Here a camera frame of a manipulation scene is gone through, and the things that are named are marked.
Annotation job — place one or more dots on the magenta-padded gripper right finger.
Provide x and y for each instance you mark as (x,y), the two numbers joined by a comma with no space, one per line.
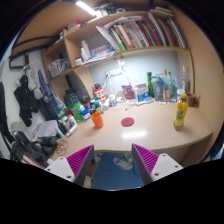
(148,159)

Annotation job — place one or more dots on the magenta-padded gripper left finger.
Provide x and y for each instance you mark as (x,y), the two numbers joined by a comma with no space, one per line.
(78,160)

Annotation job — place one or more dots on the yellow drink bottle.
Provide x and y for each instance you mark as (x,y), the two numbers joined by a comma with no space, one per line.
(180,113)

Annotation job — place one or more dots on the grey slipper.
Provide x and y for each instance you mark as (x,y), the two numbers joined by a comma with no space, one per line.
(122,164)

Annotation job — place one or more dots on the flat round red coaster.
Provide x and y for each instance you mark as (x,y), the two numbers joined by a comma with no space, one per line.
(127,122)

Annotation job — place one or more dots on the orange plastic cup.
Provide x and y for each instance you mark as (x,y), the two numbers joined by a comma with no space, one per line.
(97,120)

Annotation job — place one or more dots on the white bottle with blue lid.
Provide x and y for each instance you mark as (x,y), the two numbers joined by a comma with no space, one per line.
(85,115)

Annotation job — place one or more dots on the green plastic bottle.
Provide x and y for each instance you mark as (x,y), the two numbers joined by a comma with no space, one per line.
(75,111)

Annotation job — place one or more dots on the light blue hairbrush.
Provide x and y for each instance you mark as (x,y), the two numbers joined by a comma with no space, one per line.
(146,100)

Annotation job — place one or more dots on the black box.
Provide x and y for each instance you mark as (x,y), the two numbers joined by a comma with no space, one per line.
(71,97)

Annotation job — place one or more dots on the white and blue carton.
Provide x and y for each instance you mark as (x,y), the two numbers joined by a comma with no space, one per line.
(142,93)

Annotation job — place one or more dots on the red and white canister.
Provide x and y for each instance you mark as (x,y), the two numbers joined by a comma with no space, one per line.
(99,95)

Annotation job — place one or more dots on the magenta pouch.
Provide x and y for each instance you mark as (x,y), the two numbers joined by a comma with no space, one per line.
(128,92)

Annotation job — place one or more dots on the grey shaker bottle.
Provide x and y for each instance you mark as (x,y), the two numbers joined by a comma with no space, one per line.
(157,89)

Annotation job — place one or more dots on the brown mug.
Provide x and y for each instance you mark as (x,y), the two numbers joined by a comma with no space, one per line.
(190,99)

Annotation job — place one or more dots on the green glass bottle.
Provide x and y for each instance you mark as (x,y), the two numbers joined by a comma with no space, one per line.
(150,85)

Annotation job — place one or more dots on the clear bottle with yellow cap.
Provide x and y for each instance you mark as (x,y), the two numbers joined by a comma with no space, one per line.
(165,85)

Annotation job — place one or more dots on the clear bottle with green cap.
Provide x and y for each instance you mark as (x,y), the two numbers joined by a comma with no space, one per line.
(170,86)

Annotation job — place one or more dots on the hanging clothes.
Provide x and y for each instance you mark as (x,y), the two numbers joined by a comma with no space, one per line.
(26,100)

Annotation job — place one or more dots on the tall clear glass bottle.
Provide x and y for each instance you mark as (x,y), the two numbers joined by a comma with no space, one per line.
(185,80)

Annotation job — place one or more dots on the white power strip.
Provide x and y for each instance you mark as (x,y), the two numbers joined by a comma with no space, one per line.
(114,72)

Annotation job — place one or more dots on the white desk lamp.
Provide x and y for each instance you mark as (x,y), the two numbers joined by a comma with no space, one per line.
(121,65)

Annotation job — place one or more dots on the wooden shelf unit with books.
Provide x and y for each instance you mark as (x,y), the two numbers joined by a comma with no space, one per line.
(150,50)

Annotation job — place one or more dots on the ceiling light tube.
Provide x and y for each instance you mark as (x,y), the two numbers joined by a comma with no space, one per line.
(86,8)

